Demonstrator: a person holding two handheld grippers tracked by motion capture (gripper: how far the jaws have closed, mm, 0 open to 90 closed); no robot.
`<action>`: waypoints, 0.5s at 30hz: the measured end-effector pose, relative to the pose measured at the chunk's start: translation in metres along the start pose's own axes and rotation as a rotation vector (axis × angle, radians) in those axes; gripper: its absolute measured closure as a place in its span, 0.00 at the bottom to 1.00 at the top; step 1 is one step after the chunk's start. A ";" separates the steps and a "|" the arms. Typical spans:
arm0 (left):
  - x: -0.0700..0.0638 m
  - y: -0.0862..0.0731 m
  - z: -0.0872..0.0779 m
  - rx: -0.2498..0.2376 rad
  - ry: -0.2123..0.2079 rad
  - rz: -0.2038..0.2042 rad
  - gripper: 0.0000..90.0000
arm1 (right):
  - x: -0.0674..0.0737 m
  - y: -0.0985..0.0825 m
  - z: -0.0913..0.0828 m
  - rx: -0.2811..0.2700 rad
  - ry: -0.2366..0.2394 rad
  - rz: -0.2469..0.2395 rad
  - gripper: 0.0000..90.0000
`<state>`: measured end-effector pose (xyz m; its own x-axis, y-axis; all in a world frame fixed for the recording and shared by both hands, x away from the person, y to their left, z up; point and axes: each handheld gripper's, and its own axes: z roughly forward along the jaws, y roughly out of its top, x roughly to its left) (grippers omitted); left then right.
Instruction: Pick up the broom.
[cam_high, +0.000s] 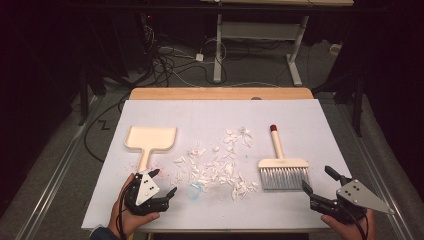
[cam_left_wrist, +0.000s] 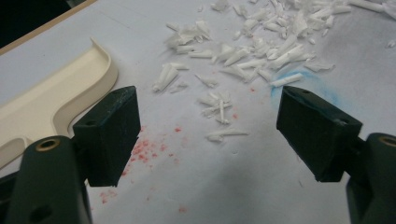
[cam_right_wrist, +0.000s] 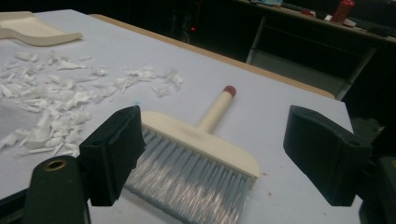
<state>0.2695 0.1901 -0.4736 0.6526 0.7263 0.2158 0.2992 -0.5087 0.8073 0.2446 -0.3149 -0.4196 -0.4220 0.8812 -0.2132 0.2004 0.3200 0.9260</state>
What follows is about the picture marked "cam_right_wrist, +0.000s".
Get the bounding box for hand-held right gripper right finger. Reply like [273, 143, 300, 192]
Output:
[283, 105, 374, 207]

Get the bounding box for cream hand brush grey bristles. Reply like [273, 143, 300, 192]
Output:
[124, 85, 261, 224]

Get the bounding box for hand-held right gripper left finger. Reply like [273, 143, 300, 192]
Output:
[78, 105, 146, 207]

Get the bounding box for red can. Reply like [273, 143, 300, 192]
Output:
[330, 0, 356, 24]

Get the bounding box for white table mat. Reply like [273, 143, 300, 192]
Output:
[0, 8, 363, 224]

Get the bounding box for pile of white paper scraps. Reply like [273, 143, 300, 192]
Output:
[0, 50, 185, 158]

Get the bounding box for cream plastic dustpan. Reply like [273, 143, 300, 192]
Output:
[0, 11, 84, 48]

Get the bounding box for wooden table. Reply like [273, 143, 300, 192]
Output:
[89, 13, 336, 101]

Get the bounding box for white desk frame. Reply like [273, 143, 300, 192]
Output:
[233, 0, 396, 101]

